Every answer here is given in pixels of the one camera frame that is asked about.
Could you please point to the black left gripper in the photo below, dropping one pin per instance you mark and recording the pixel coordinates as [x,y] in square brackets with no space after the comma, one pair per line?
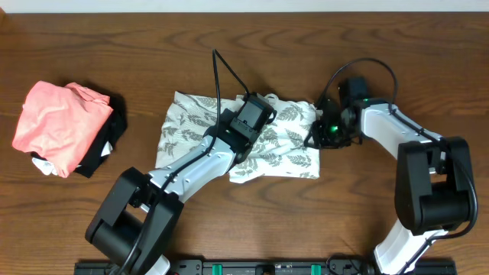
[228,115]

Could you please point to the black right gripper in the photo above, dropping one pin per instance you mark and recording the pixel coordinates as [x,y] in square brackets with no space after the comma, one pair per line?
[320,140]

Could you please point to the white fern print dress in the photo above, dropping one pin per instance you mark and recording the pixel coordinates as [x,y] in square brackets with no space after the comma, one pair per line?
[279,150]

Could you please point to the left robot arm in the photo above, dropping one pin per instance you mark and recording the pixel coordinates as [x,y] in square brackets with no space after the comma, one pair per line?
[138,216]

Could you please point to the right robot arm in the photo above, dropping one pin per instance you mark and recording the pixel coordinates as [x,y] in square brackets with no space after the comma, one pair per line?
[435,197]

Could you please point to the folded black garment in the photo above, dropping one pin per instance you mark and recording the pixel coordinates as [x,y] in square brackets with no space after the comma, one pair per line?
[107,136]

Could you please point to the folded coral pink garment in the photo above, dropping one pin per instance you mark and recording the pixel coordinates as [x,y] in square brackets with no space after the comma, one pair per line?
[60,123]

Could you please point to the white crumpled cloth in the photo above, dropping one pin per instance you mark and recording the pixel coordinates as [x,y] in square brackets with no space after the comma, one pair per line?
[47,168]

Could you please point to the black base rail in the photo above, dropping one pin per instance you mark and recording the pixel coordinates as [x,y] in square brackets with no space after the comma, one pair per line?
[337,265]

